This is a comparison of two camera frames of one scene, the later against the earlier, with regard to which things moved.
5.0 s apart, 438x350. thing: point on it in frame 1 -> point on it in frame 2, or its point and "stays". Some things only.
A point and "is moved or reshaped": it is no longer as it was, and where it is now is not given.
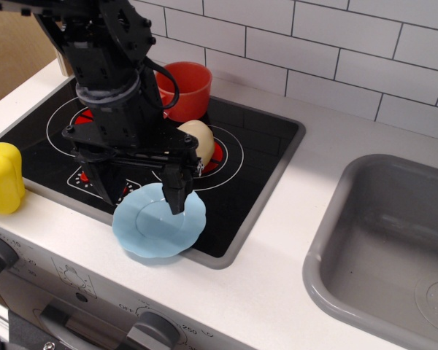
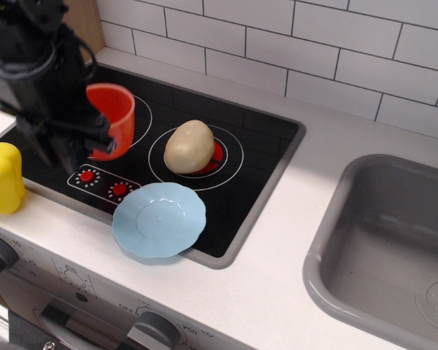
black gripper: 126,123 -> 52,95
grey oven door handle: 77,330 stays
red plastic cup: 195,82 is moved or reshaped
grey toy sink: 383,258 stays
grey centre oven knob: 155,330 stays
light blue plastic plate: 144,222 stays
